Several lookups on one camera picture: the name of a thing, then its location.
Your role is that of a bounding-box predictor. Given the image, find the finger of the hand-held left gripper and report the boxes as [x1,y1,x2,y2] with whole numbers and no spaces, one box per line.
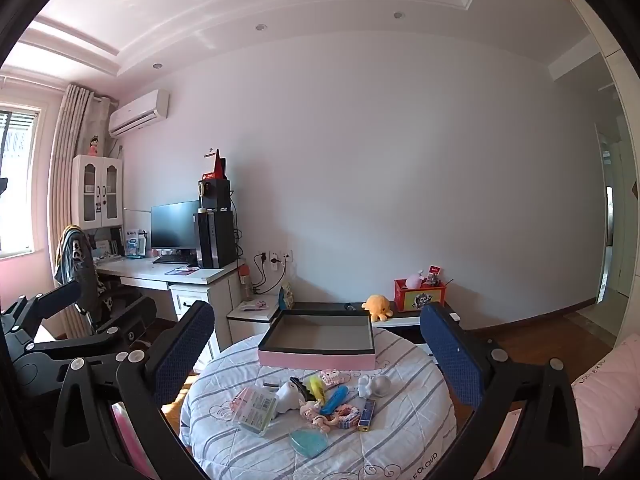
[12,296,160,376]
[0,280,83,348]

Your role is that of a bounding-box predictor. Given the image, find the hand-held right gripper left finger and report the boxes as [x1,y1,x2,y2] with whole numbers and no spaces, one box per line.
[49,300,217,480]

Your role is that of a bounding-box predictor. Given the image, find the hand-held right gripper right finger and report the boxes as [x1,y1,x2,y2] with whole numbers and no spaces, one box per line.
[419,302,586,480]

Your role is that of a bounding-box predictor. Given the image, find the white figurine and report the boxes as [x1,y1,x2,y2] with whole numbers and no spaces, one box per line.
[357,374,393,397]

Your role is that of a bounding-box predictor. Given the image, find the clear plastic packet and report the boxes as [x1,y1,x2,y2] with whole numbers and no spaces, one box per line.
[231,385,280,436]

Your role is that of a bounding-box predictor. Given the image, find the blue slim box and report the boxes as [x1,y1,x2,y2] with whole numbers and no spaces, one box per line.
[357,399,377,432]

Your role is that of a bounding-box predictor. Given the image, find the blue plastic comb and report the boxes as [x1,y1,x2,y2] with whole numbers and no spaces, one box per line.
[320,385,349,416]

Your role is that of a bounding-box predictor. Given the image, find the pink storage box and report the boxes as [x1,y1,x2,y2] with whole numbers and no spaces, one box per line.
[257,308,377,370]

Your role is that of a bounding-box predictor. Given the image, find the teal heart-shaped case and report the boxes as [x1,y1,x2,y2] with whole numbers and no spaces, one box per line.
[290,427,328,458]

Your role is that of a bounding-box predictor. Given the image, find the black office chair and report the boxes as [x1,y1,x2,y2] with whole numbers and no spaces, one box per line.
[52,225,146,336]

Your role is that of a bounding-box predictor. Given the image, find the white desk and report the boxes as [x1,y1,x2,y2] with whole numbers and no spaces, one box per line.
[92,255,246,356]

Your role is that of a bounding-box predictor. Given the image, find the black white low bench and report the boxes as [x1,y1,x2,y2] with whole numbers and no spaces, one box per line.
[292,300,461,346]

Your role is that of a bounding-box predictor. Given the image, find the red toy box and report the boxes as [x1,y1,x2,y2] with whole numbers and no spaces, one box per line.
[393,277,447,315]

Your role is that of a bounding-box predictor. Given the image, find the white nightstand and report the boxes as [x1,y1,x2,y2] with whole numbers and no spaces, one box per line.
[226,294,281,356]

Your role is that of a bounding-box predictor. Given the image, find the blue packet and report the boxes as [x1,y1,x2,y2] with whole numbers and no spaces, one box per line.
[125,230,147,258]

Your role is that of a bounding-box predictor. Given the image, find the yellow octopus plush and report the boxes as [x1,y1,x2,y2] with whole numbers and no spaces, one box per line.
[361,294,396,322]

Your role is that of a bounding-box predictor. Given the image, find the round table with quilt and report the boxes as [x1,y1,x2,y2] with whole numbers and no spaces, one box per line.
[179,330,458,480]

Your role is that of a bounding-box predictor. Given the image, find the black computer monitor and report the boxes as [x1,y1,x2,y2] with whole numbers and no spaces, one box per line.
[150,200,201,256]

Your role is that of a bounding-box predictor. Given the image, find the black computer tower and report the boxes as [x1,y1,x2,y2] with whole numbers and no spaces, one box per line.
[194,209,238,270]

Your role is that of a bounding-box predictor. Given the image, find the beige curtain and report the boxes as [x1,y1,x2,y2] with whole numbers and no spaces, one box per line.
[47,82,121,338]

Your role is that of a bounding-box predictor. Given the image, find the white plastic case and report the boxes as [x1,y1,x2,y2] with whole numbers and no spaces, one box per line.
[275,380,306,415]

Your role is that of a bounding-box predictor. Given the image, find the white hutch cabinet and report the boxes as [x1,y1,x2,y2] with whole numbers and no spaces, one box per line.
[71,154,125,231]

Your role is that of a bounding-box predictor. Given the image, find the window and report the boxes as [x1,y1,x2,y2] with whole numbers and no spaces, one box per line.
[0,102,43,256]

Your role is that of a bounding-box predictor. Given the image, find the small doll figure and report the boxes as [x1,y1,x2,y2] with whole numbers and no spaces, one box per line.
[299,400,336,433]

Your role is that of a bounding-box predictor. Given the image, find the black speaker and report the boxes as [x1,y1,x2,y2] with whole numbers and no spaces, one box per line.
[197,179,232,212]

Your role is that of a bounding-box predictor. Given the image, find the pink quilt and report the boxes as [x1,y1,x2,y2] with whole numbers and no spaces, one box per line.
[500,332,640,480]

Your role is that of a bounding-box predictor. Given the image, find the red desk calendar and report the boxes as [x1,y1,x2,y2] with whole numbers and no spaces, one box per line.
[201,147,227,182]

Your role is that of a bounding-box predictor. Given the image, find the white doorway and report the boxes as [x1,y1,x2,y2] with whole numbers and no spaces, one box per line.
[594,120,633,306]

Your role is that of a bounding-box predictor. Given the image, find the white air conditioner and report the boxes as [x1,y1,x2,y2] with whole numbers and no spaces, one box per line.
[107,89,171,138]

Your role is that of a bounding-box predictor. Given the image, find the black power cable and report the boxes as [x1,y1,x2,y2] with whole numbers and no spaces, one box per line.
[252,252,288,295]

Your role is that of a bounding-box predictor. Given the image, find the white wall sockets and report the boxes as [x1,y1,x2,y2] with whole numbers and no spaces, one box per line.
[257,249,293,271]

